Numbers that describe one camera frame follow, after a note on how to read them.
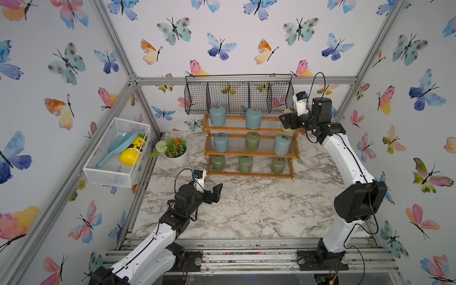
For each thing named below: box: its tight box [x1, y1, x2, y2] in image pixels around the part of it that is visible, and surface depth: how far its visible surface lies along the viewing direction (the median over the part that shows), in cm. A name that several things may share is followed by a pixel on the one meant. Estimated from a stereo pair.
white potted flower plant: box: [148, 137, 189, 168], surface depth 97 cm
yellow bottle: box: [119, 133, 148, 167], surface depth 71 cm
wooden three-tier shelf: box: [201, 113, 306, 179], surface depth 95 cm
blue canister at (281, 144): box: [273, 133, 292, 157], surface depth 88 cm
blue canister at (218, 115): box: [209, 103, 227, 127], surface depth 83 cm
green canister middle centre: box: [245, 131, 261, 151], surface depth 91 cm
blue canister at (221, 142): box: [213, 132, 230, 153], surface depth 90 cm
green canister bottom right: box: [270, 156, 287, 174], surface depth 98 cm
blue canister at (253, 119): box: [245, 106, 263, 131], surface depth 82 cm
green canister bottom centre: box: [238, 154, 254, 174], surface depth 98 cm
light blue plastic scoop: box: [95, 129, 141, 169], surface depth 70 cm
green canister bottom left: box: [211, 153, 226, 171], surface depth 99 cm
